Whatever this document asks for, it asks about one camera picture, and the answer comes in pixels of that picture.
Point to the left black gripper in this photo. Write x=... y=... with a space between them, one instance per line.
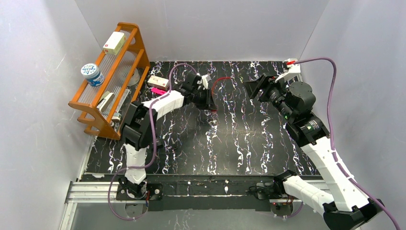
x=206 y=99

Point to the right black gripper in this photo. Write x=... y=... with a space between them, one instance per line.
x=264 y=89

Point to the red cable padlock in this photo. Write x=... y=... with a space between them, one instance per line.
x=215 y=88

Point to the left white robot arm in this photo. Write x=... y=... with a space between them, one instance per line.
x=138 y=130

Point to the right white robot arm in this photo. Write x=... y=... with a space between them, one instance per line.
x=344 y=206

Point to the black padlock key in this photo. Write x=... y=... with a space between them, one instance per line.
x=174 y=143

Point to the pink plastic tool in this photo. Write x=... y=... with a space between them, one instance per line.
x=158 y=91

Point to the small white cardboard box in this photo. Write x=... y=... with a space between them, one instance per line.
x=158 y=82

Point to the clear glass bowl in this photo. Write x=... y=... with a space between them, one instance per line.
x=134 y=78

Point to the white stapler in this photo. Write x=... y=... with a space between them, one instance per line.
x=105 y=101

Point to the orange wooden shelf rack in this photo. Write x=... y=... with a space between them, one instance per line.
x=117 y=70

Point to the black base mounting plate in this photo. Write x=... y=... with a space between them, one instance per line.
x=209 y=195

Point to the white green box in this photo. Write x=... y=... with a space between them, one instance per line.
x=114 y=44

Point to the blue white round jar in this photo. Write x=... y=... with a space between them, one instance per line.
x=92 y=74

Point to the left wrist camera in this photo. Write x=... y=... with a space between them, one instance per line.
x=205 y=80

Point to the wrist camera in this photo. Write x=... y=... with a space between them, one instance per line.
x=205 y=80
x=291 y=71

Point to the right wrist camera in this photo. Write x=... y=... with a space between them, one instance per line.
x=291 y=71

